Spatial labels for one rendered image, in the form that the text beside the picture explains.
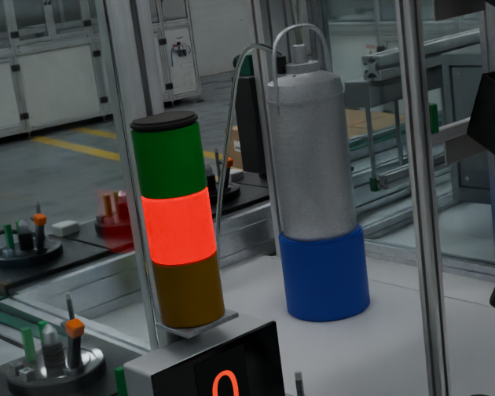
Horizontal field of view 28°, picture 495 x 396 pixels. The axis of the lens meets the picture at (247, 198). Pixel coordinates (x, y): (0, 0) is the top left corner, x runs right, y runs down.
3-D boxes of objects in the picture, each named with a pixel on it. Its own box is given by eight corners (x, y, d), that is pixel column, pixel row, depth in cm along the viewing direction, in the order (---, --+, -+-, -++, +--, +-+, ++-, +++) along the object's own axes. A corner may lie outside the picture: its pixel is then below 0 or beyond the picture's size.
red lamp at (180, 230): (229, 249, 74) (221, 186, 73) (177, 269, 71) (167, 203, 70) (189, 240, 78) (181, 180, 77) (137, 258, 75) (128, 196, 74)
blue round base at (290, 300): (387, 301, 184) (379, 224, 180) (329, 328, 174) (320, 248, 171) (328, 286, 196) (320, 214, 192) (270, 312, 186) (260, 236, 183)
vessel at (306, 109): (374, 225, 181) (353, 16, 171) (320, 247, 172) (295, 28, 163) (320, 215, 191) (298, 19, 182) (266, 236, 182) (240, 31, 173)
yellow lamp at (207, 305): (238, 311, 75) (230, 251, 74) (187, 333, 72) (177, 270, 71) (198, 299, 79) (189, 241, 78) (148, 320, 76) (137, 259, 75)
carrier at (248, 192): (284, 198, 232) (277, 146, 229) (204, 225, 217) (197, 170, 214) (218, 188, 250) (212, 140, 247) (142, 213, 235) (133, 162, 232)
